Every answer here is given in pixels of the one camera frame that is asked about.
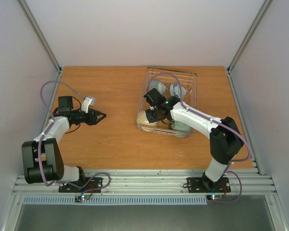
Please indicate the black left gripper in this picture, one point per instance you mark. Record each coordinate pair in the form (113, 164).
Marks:
(92, 120)

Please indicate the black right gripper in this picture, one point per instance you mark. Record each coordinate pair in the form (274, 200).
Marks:
(151, 114)

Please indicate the yellow blue sun bowl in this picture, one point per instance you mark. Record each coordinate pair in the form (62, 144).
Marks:
(143, 121)

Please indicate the blue floral white bowl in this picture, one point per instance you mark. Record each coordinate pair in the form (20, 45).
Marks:
(176, 90)

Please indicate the grey patterned bowl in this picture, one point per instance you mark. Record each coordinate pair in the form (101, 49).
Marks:
(159, 86)

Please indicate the celadon green flower bowl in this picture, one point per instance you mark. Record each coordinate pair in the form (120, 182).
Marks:
(180, 129)

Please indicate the chrome wire dish rack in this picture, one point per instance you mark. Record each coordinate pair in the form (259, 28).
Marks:
(187, 79)

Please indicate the pink patterned bowl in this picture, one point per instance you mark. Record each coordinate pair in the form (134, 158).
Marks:
(164, 124)

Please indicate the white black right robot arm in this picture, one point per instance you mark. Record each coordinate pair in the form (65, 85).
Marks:
(223, 134)

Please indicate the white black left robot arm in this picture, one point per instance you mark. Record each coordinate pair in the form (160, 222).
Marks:
(42, 160)

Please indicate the left green circuit board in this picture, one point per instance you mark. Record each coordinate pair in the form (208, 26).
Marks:
(82, 198)

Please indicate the green circuit board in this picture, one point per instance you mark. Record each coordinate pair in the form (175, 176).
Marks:
(215, 197)
(82, 198)

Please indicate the right green circuit board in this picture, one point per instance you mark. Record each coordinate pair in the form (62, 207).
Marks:
(215, 197)

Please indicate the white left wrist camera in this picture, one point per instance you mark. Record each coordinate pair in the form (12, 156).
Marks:
(87, 102)

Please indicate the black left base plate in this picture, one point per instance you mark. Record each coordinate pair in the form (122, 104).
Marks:
(80, 184)

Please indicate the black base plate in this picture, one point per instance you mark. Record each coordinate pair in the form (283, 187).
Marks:
(196, 185)
(80, 184)

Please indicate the right aluminium corner post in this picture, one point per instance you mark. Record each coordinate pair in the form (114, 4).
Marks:
(249, 34)

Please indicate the aluminium corner post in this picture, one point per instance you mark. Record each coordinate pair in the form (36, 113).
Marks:
(249, 34)
(32, 20)

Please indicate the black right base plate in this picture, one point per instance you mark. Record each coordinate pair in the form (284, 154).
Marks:
(196, 185)

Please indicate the aluminium rail frame front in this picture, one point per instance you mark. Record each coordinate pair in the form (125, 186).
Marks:
(170, 181)

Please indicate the grey slotted cable duct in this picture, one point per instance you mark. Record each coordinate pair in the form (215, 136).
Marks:
(115, 200)

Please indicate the left aluminium corner post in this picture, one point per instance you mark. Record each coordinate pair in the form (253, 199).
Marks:
(32, 20)

